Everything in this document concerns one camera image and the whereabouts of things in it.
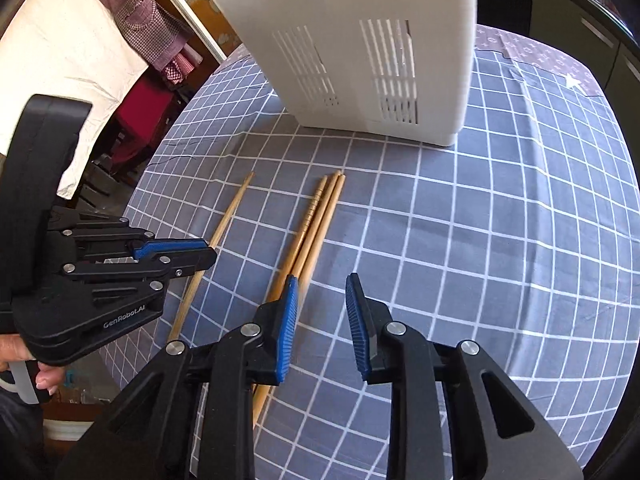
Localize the plain wooden chopstick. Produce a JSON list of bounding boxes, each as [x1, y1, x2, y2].
[[167, 171, 256, 343], [251, 173, 347, 430], [287, 171, 341, 281]]

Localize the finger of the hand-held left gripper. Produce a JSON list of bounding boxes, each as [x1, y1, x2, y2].
[[62, 249, 218, 306], [47, 212, 211, 263]]

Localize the blue checked tablecloth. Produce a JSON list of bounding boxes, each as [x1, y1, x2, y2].
[[97, 24, 640, 480]]

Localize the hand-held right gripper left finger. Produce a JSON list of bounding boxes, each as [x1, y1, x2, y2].
[[55, 275, 301, 480]]

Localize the purple checkered apron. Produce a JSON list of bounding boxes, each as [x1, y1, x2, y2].
[[92, 0, 201, 86]]

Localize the red chair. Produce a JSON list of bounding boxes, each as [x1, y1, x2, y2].
[[107, 77, 188, 176]]

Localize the sliding glass door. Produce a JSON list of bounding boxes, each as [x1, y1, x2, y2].
[[140, 0, 226, 61]]

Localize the green base cabinets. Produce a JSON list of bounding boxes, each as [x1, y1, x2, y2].
[[530, 0, 640, 126]]

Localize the person's left hand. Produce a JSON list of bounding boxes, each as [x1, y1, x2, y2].
[[0, 335, 64, 394]]

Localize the white hanging sheet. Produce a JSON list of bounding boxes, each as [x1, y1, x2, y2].
[[0, 0, 148, 198]]

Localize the white plastic utensil holder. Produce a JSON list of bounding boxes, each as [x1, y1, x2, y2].
[[192, 0, 476, 148]]

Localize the grooved wooden chopstick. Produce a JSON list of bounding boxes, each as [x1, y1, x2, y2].
[[265, 175, 328, 306]]

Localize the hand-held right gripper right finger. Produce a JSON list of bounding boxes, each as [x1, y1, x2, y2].
[[345, 273, 586, 480]]

